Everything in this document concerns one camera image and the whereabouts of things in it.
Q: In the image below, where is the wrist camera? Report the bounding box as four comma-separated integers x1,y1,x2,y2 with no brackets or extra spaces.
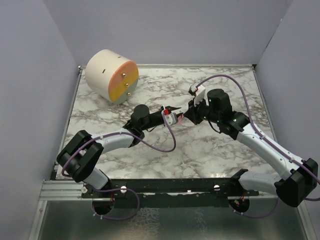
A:
161,106,183,126
188,83,206,106

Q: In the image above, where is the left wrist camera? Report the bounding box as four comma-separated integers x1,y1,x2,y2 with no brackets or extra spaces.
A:
161,106,183,126

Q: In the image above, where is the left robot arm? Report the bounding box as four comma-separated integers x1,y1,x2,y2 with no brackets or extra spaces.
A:
56,104,172,198

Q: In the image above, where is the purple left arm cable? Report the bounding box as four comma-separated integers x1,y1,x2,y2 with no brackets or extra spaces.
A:
61,109,177,177

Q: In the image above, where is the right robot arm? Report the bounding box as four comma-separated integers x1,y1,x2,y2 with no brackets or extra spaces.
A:
184,86,318,208

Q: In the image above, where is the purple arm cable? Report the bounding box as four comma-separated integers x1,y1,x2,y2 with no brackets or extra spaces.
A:
194,74,320,218
61,109,177,177

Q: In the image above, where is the round key holder drum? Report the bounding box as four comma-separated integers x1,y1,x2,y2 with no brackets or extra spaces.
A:
85,49,139,105

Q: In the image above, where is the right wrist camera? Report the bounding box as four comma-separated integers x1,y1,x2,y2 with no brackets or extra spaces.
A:
188,83,206,106

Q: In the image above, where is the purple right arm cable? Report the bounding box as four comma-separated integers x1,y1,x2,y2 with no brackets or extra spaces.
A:
194,74,320,218

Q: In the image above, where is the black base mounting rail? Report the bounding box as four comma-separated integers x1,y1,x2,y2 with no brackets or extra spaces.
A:
81,177,259,209

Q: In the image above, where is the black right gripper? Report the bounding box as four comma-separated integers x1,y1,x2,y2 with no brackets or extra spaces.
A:
183,95,221,126

